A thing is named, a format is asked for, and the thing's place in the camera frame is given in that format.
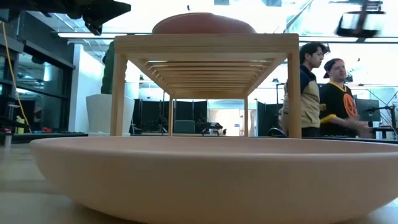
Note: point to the large beige bowl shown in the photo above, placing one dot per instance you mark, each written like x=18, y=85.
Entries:
x=199, y=174

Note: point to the black table border rail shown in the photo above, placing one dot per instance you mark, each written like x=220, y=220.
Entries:
x=46, y=138

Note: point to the black boom stand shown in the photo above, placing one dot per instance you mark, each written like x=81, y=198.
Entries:
x=393, y=119

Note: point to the black computer monitor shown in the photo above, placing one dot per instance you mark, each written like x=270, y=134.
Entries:
x=370, y=110

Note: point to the black partition panel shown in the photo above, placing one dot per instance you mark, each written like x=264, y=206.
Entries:
x=152, y=113
x=267, y=118

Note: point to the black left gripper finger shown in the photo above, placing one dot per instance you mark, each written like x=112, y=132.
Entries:
x=105, y=7
x=94, y=26

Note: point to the small red item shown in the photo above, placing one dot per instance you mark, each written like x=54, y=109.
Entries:
x=46, y=129

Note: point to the white planter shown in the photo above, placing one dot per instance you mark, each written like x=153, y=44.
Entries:
x=98, y=115

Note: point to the yellow-green bottle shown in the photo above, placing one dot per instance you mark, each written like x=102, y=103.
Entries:
x=20, y=124

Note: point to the slatted wooden shelf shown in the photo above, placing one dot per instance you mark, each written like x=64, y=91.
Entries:
x=205, y=46

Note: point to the person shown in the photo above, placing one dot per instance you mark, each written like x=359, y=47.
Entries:
x=309, y=99
x=334, y=102

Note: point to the black device on stand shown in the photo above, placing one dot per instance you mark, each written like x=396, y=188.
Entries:
x=211, y=126

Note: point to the gray box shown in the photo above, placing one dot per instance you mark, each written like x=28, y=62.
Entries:
x=184, y=126

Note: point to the green cactus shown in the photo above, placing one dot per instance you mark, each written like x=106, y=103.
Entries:
x=107, y=71

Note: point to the person's hand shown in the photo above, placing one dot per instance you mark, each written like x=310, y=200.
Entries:
x=364, y=131

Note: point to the pink ceramic plate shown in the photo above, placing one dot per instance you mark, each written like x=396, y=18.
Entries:
x=202, y=24

